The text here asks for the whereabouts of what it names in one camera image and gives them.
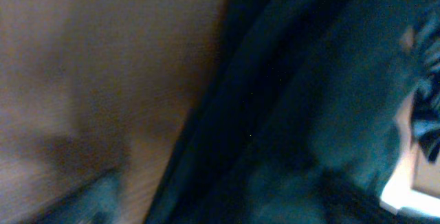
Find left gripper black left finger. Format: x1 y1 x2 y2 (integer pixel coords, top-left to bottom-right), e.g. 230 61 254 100
24 170 121 224

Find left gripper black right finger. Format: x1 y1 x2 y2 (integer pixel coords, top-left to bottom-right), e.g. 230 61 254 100
319 171 413 224

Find black shorts with patterned waistband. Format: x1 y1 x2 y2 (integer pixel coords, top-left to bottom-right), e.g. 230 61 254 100
145 0 439 224

